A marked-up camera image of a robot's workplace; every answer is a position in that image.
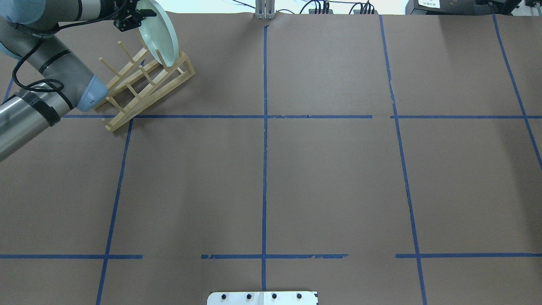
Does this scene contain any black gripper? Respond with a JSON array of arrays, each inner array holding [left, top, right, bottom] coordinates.
[[113, 0, 156, 32]]

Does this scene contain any light green plate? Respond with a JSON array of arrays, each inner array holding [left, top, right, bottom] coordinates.
[[137, 0, 180, 67]]

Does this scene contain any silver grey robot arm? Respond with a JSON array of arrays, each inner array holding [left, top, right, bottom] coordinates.
[[0, 0, 158, 160]]

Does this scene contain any wooden plate rack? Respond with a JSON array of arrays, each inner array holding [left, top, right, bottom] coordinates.
[[95, 30, 196, 133]]

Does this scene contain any dark equipment box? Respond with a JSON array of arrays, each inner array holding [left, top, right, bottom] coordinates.
[[405, 0, 521, 16]]

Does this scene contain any grey metal post bracket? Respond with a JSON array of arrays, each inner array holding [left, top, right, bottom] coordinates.
[[254, 0, 276, 20]]

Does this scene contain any black cable bundle left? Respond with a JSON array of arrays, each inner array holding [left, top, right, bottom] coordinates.
[[299, 1, 331, 15]]

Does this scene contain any black cable bundle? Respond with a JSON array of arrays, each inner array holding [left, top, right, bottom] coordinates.
[[299, 1, 331, 15], [348, 1, 376, 15]]

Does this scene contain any black cable bundle right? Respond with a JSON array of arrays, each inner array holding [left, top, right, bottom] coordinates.
[[348, 1, 376, 15]]

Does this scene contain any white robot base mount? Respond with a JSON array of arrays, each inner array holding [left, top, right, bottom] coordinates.
[[207, 291, 319, 305]]

